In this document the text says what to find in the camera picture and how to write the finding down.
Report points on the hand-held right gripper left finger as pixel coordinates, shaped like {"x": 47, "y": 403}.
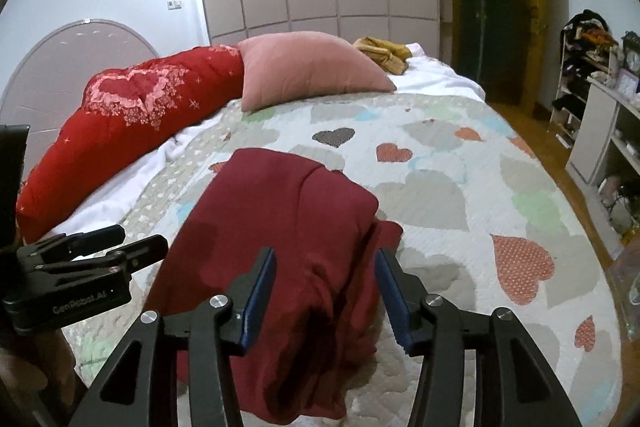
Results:
{"x": 260, "y": 297}

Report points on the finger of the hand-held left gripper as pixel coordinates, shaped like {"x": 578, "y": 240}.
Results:
{"x": 140, "y": 249}
{"x": 90, "y": 238}

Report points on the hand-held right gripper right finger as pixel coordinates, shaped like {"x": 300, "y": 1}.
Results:
{"x": 392, "y": 297}

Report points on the dark red garment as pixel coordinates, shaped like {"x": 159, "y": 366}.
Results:
{"x": 300, "y": 217}

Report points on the person's left forearm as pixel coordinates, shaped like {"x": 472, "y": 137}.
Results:
{"x": 25, "y": 372}

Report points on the shoe rack with clothes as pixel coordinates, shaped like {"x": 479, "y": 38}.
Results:
{"x": 575, "y": 82}

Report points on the red embroidered pillow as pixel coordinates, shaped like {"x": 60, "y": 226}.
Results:
{"x": 100, "y": 132}

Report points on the heart print bedspread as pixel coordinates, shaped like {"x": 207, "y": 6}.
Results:
{"x": 475, "y": 207}

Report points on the arched padded headboard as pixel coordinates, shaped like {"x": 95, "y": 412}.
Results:
{"x": 50, "y": 67}

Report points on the white bed sheet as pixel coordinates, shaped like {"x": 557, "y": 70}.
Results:
{"x": 430, "y": 77}

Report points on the pink pillow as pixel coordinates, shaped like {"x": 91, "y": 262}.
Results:
{"x": 305, "y": 67}

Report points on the translucent plastic container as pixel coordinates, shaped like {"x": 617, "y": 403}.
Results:
{"x": 627, "y": 287}

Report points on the yellow cloth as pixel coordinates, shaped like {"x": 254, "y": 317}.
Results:
{"x": 385, "y": 54}

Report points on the white shelf unit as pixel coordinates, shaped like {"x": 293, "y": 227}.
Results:
{"x": 595, "y": 122}

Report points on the dark green door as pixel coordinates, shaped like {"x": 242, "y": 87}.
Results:
{"x": 480, "y": 7}

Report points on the round table clock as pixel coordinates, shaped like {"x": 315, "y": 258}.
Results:
{"x": 634, "y": 59}

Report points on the white wall switch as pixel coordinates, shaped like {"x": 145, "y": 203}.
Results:
{"x": 174, "y": 4}

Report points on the purple photo frame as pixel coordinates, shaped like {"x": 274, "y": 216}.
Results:
{"x": 625, "y": 83}

